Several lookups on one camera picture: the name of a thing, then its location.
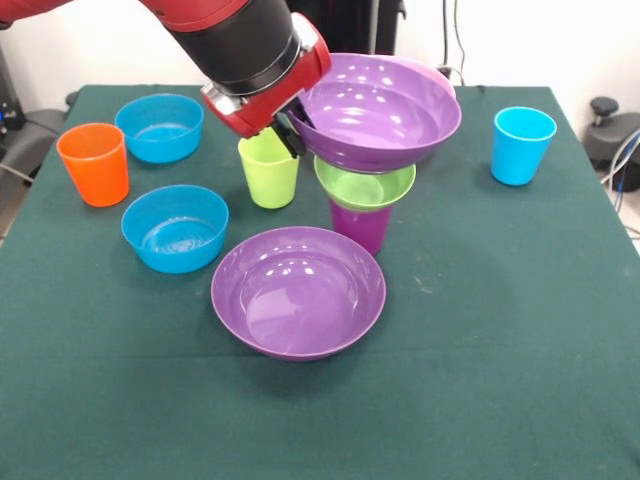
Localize green ribbed bowl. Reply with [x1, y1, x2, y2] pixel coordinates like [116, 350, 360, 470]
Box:
[313, 155, 418, 212]

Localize dark grey base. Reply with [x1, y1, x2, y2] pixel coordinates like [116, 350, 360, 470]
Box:
[583, 112, 640, 174]

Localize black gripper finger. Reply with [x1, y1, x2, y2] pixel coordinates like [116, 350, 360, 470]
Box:
[272, 112, 307, 160]
[290, 97, 315, 129]

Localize grey chair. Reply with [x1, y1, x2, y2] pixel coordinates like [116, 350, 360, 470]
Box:
[0, 107, 67, 182]

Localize blue cup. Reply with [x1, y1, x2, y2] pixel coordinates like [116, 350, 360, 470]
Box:
[490, 106, 558, 187]

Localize black knob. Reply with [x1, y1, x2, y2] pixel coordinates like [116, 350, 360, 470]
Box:
[588, 96, 622, 132]

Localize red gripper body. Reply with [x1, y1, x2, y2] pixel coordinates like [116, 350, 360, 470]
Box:
[200, 12, 333, 140]

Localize blue and grey cables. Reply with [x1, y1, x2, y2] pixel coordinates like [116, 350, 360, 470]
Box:
[599, 127, 640, 236]

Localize black wall cable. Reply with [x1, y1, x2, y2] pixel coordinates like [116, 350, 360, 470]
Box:
[437, 0, 468, 86]

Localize black equipment box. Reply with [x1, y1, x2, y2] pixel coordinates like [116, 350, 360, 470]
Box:
[0, 44, 26, 151]

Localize blue bowl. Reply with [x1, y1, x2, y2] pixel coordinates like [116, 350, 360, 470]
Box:
[114, 93, 205, 164]
[120, 184, 230, 275]

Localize orange cup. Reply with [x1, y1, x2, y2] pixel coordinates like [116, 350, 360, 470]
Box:
[55, 122, 131, 208]

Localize purple bowl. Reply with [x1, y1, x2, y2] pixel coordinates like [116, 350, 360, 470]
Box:
[289, 52, 463, 174]
[210, 226, 388, 363]

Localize dark green tablecloth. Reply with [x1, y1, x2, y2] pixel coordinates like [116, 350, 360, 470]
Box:
[0, 83, 640, 480]

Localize lime green cup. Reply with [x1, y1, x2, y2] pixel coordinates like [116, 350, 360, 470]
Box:
[237, 128, 301, 210]

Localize purple cup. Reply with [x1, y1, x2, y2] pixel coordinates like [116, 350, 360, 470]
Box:
[329, 197, 395, 257]

